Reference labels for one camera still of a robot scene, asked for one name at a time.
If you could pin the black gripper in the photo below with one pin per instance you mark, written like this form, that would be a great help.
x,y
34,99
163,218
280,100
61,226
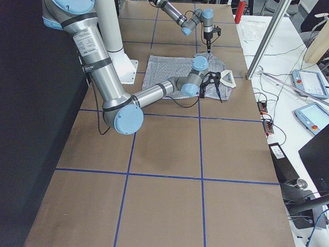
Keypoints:
x,y
207,40

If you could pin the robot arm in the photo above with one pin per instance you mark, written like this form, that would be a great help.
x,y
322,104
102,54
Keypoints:
x,y
94,28
205,17

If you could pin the plastic bag on desk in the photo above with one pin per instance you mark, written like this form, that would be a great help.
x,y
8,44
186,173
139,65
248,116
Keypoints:
x,y
252,32

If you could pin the red bottle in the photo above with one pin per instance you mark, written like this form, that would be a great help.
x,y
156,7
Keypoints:
x,y
240,11

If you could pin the orange connector block upper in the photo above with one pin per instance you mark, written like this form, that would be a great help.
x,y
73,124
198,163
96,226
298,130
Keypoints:
x,y
262,106

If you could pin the orange connector block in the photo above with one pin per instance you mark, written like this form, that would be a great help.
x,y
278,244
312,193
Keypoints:
x,y
268,129
262,106

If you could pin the orange connector block lower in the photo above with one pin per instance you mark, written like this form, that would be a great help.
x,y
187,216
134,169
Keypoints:
x,y
268,129

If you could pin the upper teach pendant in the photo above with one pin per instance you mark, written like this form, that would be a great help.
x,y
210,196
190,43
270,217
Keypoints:
x,y
310,82

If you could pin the teach pendant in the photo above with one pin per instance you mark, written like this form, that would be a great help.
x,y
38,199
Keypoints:
x,y
313,116
310,82

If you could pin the wooden board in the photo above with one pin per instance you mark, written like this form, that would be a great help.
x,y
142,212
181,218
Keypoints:
x,y
319,46

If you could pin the lower teach pendant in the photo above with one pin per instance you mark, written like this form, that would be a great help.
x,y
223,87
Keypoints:
x,y
313,116

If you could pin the black box with label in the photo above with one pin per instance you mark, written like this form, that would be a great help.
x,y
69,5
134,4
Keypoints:
x,y
283,167

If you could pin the black monitor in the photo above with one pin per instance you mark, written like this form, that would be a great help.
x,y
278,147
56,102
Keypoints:
x,y
314,156

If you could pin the silver round knob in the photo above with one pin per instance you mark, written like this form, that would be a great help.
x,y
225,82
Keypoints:
x,y
301,184

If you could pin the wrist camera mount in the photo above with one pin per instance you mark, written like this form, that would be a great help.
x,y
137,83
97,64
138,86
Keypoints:
x,y
217,30
213,78

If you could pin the aluminium frame post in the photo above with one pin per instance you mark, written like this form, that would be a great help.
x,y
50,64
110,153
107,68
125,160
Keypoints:
x,y
270,31

